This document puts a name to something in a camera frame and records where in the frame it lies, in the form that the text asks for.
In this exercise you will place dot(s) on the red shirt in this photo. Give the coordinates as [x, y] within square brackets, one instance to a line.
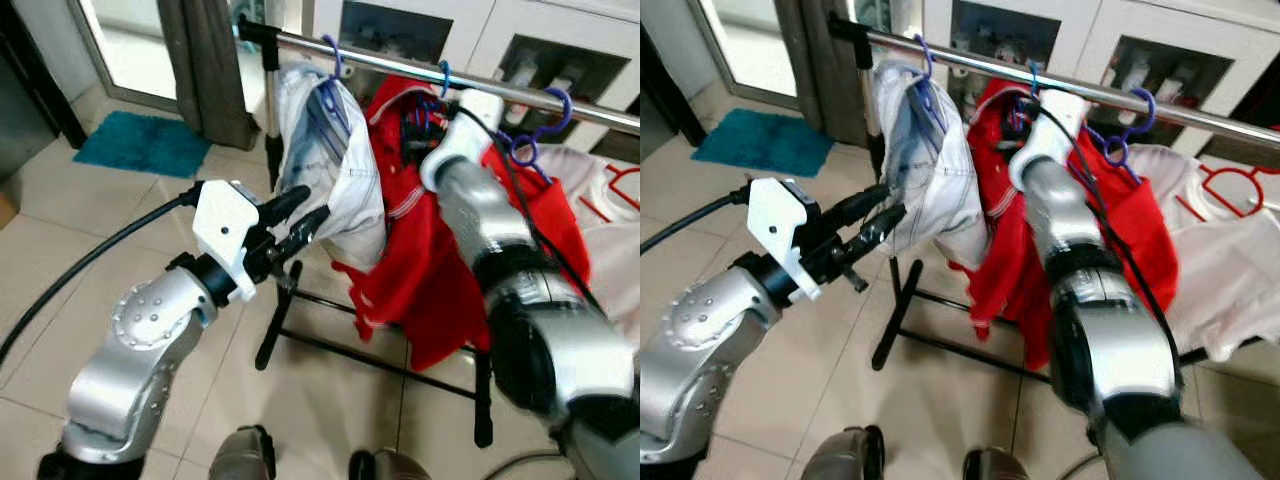
[420, 280]
[1010, 290]

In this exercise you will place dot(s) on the blue plastic hanger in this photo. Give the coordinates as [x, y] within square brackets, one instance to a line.
[445, 80]
[1035, 80]

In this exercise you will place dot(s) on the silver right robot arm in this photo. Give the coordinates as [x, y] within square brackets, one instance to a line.
[1120, 340]
[560, 350]

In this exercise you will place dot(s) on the grey curtain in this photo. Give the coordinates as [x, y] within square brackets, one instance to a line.
[210, 70]
[820, 60]

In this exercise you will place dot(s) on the black table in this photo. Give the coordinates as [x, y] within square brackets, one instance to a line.
[655, 95]
[45, 95]

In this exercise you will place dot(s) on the white glass-door cabinet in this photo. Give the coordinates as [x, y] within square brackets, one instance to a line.
[480, 25]
[1070, 25]

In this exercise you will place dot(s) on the grey robot right leg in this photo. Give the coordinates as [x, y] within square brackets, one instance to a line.
[1000, 468]
[385, 468]

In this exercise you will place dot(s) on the metal clothes rack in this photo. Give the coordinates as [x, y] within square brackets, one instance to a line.
[590, 109]
[1200, 115]

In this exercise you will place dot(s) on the teal floor mat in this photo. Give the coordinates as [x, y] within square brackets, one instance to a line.
[140, 145]
[760, 145]

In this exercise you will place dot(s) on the red plastic hanger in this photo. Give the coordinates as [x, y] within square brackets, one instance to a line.
[1222, 200]
[595, 212]

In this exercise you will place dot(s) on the glass sliding door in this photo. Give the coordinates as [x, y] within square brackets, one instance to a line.
[745, 45]
[130, 50]

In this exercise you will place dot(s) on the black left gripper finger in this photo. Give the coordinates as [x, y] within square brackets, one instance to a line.
[285, 205]
[875, 230]
[858, 203]
[300, 235]

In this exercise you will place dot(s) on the purple plastic hanger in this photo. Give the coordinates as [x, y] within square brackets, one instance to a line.
[1150, 108]
[338, 62]
[930, 60]
[568, 108]

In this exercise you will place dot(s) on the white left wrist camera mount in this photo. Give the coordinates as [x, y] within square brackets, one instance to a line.
[775, 225]
[225, 225]

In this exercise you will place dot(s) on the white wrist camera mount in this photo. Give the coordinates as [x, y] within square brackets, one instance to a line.
[470, 125]
[1055, 125]
[225, 225]
[775, 225]

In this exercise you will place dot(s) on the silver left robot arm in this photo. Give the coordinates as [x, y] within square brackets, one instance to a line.
[140, 340]
[700, 340]

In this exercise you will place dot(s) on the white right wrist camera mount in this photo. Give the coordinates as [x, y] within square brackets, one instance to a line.
[1055, 125]
[470, 125]

